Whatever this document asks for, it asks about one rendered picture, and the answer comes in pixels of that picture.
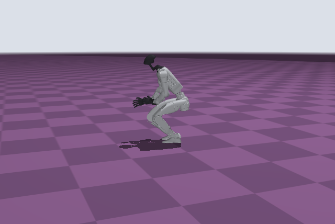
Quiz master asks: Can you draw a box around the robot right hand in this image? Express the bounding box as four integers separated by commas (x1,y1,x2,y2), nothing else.
132,97,144,108

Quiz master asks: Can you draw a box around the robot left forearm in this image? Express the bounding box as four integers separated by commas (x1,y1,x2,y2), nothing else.
153,92,165,105

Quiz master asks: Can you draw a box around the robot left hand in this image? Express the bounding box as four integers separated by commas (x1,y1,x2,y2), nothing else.
142,96,156,105

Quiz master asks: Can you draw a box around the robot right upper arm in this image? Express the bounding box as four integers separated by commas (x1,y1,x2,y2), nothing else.
157,79,163,93

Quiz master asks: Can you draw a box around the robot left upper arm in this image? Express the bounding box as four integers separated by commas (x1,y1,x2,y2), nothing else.
159,70,170,97

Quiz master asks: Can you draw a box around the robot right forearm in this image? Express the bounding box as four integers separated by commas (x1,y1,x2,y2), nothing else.
151,90,160,99

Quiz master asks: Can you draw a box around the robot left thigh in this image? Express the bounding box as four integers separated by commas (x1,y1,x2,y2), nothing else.
152,99,189,123

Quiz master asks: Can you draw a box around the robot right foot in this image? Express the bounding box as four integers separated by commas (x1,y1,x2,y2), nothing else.
162,133,181,140

